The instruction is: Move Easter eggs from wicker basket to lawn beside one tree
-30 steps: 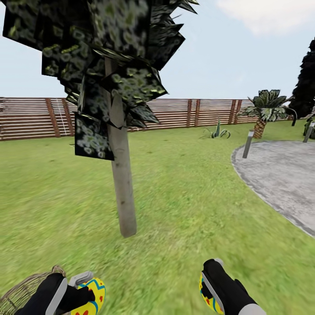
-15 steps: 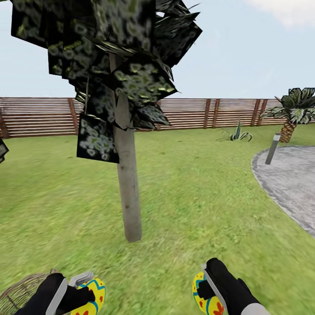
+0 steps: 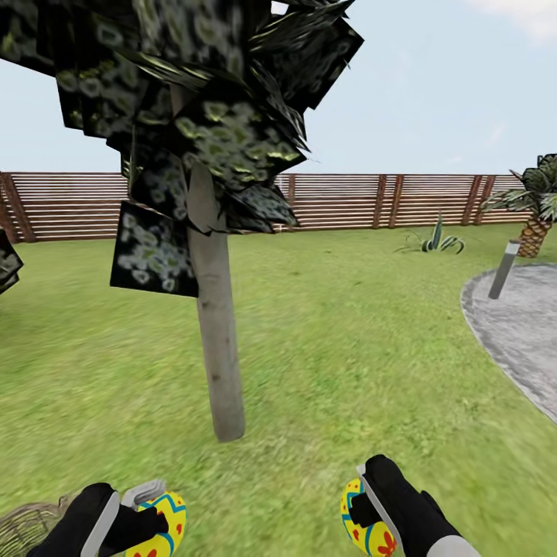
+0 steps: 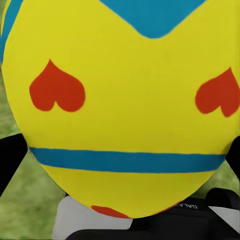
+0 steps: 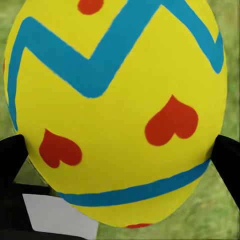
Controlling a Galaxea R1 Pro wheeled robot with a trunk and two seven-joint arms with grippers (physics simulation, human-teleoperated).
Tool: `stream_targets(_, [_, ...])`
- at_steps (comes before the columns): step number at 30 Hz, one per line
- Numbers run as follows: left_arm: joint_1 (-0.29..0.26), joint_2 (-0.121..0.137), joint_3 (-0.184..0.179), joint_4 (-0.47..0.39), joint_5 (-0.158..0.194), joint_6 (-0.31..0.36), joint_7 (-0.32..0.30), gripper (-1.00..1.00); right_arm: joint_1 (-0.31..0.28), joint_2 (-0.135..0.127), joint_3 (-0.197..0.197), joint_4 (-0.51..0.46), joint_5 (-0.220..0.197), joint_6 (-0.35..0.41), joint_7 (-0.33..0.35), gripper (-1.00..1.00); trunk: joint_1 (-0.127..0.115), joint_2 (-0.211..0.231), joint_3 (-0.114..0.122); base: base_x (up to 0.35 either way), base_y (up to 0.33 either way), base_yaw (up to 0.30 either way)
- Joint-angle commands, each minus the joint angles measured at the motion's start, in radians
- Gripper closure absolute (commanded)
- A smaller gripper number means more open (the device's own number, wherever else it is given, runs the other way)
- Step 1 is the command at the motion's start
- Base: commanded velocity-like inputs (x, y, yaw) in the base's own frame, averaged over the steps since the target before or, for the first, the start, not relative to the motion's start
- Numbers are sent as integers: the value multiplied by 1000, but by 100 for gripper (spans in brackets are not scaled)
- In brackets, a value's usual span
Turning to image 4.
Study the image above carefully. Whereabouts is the easter egg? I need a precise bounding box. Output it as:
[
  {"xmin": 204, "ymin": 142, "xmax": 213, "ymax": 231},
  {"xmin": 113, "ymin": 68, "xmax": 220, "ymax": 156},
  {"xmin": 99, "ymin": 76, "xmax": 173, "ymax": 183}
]
[{"xmin": 0, "ymin": 0, "xmax": 240, "ymax": 219}]

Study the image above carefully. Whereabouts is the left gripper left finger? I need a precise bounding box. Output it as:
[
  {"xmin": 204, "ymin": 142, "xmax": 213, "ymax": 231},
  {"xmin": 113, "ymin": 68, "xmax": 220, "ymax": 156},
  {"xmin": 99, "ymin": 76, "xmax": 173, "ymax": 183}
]
[{"xmin": 0, "ymin": 133, "xmax": 28, "ymax": 197}]

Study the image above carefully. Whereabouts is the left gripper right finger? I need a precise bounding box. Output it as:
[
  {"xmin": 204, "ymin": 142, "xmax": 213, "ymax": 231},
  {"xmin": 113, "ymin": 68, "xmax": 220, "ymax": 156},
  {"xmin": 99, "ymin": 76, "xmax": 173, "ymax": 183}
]
[{"xmin": 225, "ymin": 136, "xmax": 240, "ymax": 180}]

